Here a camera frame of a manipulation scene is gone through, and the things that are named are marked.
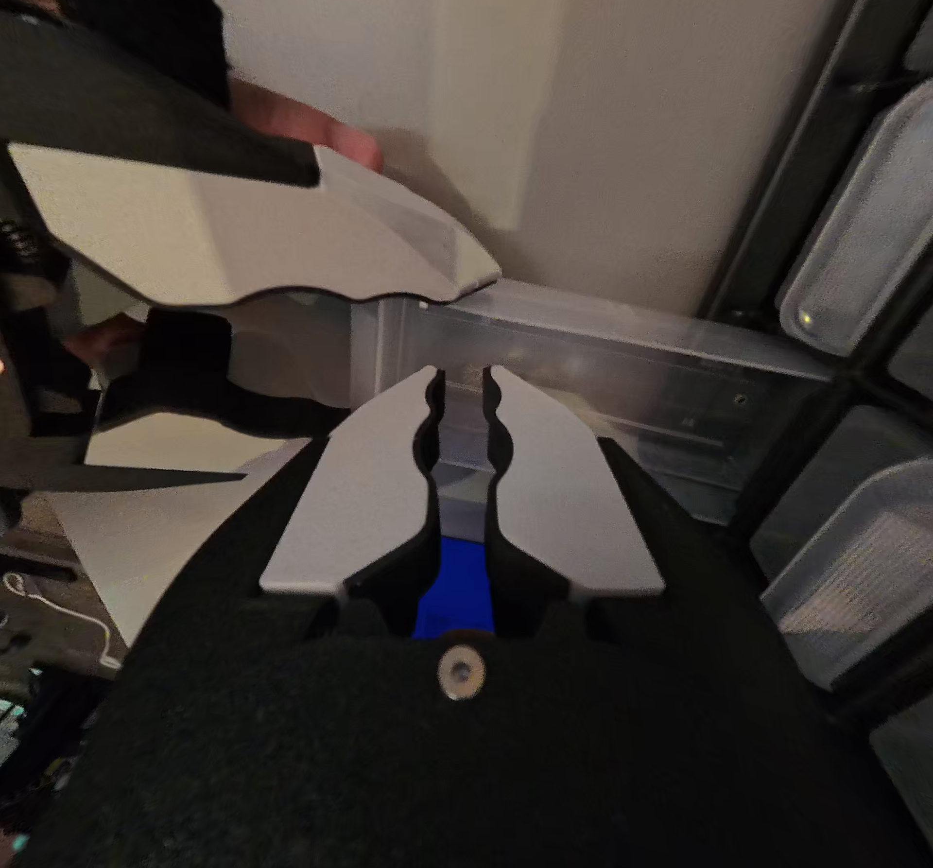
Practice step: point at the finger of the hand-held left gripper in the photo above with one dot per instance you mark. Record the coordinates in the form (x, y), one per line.
(175, 445)
(219, 226)

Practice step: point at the blue plastic bin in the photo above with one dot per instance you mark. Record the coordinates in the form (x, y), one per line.
(459, 591)

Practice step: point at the rows of clear cabinet drawers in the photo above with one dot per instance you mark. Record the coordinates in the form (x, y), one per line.
(853, 226)

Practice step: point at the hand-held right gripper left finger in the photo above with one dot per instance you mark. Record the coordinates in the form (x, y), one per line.
(350, 511)

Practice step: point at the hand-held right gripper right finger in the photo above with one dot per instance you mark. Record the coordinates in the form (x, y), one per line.
(576, 511)

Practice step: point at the clear plastic drawer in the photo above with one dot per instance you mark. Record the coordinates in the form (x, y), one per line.
(619, 343)

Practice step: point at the black drawer cabinet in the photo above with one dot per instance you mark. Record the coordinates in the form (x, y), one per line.
(802, 153)

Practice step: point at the person's left hand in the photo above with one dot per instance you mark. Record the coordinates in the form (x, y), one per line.
(306, 121)

